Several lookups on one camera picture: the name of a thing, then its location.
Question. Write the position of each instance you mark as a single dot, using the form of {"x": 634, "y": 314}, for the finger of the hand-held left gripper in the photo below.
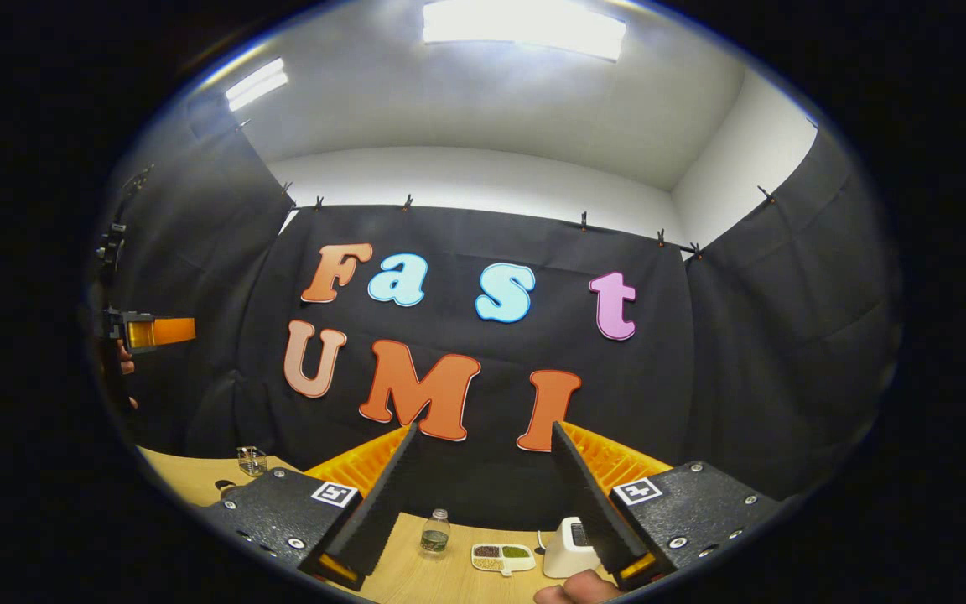
{"x": 164, "y": 331}

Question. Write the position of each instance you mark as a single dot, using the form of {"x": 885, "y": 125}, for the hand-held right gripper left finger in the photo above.
{"x": 378, "y": 516}

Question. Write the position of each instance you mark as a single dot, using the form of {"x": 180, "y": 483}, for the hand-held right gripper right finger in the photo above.
{"x": 596, "y": 520}

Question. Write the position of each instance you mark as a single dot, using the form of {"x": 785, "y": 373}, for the white toaster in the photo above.
{"x": 565, "y": 554}

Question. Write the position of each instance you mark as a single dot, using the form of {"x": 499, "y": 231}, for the clear plastic water bottle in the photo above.
{"x": 435, "y": 535}

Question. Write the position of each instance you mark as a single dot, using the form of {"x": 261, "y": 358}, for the white divided bean dish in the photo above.
{"x": 501, "y": 558}

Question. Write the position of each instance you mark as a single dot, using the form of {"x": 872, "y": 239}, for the black backdrop cloth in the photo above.
{"x": 785, "y": 335}

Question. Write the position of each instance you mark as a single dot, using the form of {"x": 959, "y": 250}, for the small ceiling light panel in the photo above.
{"x": 257, "y": 84}

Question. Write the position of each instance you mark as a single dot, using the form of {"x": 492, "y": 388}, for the row of black clips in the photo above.
{"x": 407, "y": 202}

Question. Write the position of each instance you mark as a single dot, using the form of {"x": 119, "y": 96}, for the large ceiling light panel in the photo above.
{"x": 525, "y": 29}

